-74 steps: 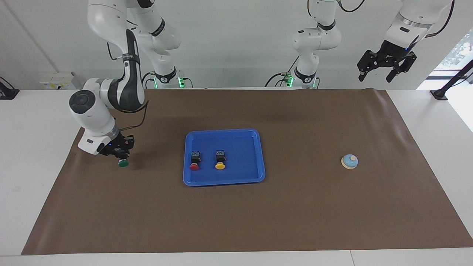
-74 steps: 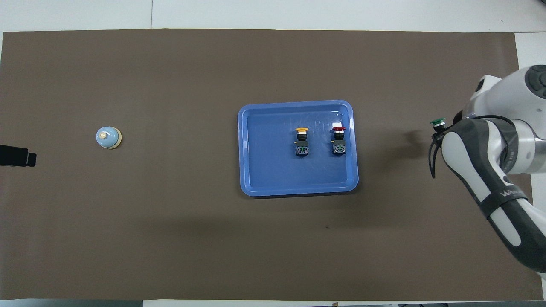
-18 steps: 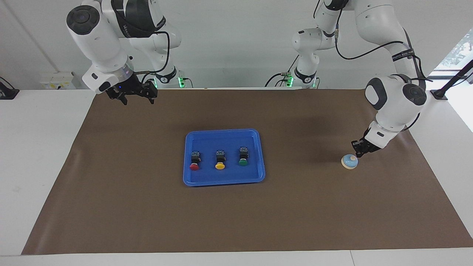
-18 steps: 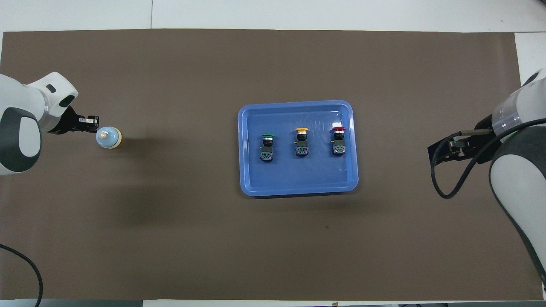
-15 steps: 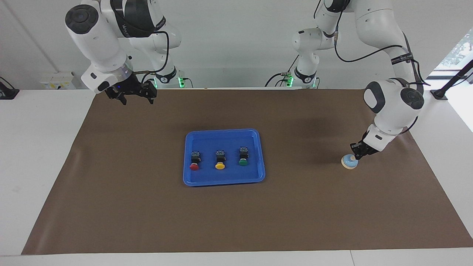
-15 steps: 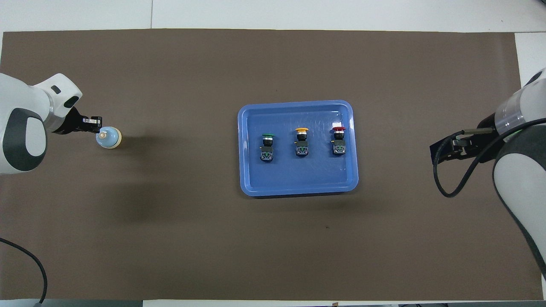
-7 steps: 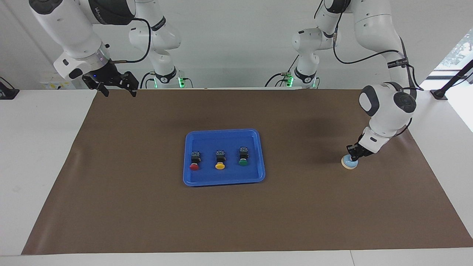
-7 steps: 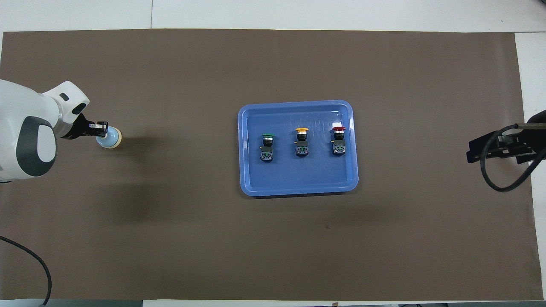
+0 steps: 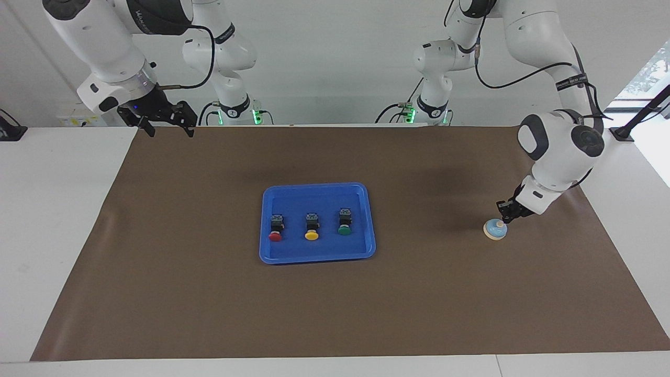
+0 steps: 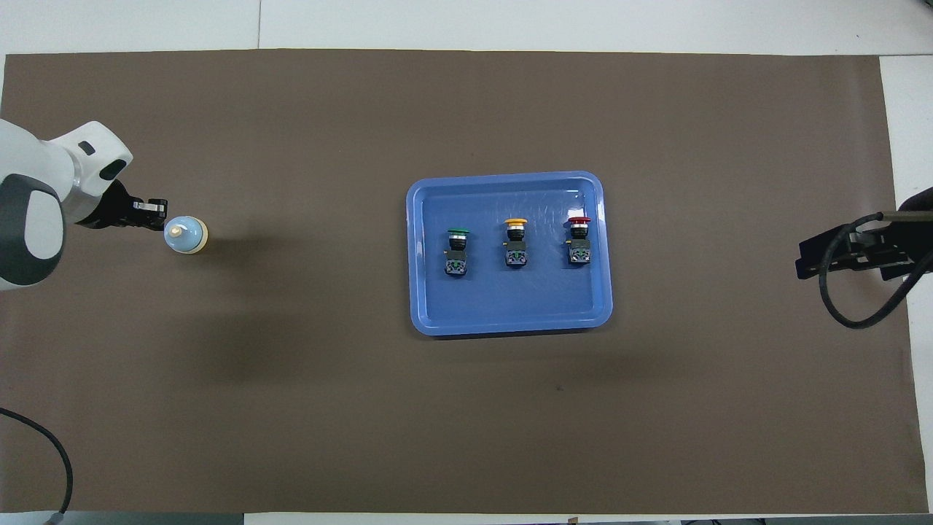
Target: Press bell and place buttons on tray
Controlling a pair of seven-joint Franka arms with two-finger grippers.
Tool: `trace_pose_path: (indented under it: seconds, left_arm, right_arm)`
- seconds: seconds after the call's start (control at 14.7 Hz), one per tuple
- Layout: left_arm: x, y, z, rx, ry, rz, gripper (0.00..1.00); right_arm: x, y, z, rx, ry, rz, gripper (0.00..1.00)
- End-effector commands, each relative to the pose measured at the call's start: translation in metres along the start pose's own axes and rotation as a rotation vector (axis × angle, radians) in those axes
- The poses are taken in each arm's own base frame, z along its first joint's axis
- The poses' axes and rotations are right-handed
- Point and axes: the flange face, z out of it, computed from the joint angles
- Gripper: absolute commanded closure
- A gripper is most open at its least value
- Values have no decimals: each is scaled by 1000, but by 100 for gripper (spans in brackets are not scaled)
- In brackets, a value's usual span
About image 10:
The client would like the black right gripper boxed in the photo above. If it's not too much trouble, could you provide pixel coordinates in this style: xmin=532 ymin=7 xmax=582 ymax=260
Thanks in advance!
xmin=796 ymin=188 xmax=933 ymax=281

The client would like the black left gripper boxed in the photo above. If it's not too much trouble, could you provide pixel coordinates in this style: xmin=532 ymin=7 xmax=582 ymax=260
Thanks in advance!
xmin=77 ymin=182 xmax=168 ymax=232

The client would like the light blue desk bell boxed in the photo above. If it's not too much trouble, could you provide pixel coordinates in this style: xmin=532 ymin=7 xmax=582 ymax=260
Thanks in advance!
xmin=164 ymin=217 xmax=210 ymax=256

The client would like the red push button switch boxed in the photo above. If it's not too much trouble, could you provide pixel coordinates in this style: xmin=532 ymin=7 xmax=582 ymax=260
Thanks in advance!
xmin=567 ymin=216 xmax=593 ymax=266

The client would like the green push button switch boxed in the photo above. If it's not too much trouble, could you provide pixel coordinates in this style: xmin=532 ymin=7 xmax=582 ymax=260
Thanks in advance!
xmin=443 ymin=227 xmax=471 ymax=278

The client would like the yellow push button switch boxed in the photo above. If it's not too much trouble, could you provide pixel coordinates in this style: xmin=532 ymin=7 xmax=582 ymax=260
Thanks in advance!
xmin=503 ymin=217 xmax=528 ymax=269

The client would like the blue plastic tray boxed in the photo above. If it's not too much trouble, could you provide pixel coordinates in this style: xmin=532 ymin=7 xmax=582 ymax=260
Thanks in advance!
xmin=406 ymin=171 xmax=613 ymax=337

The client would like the brown table mat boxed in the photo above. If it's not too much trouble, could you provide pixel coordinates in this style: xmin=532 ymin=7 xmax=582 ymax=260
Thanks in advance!
xmin=0 ymin=48 xmax=918 ymax=515

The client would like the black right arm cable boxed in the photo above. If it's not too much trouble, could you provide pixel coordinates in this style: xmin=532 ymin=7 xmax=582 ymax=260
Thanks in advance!
xmin=820 ymin=210 xmax=933 ymax=329

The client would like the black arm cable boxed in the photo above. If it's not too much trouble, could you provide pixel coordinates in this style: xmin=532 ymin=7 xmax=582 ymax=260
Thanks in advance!
xmin=0 ymin=407 xmax=74 ymax=525
xmin=820 ymin=210 xmax=933 ymax=329

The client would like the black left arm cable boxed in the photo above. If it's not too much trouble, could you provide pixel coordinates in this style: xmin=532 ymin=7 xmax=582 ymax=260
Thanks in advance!
xmin=0 ymin=407 xmax=74 ymax=525

